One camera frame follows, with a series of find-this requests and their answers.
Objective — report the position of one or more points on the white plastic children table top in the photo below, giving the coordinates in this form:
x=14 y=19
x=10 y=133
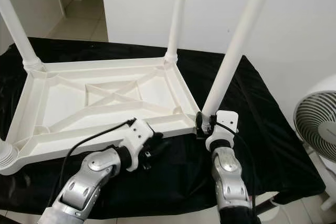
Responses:
x=110 y=106

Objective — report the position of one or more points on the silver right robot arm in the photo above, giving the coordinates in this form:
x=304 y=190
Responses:
x=231 y=174

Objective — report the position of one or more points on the black table cloth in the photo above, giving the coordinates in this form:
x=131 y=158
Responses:
x=268 y=145

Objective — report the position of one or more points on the white standing fan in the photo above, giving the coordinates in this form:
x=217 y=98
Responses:
x=317 y=121

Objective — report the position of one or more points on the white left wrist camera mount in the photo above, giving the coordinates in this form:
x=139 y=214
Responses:
x=139 y=135

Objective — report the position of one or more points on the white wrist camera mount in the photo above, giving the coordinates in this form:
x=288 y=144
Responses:
x=139 y=135
x=224 y=127

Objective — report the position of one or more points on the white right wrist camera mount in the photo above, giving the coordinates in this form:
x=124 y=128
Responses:
x=224 y=127

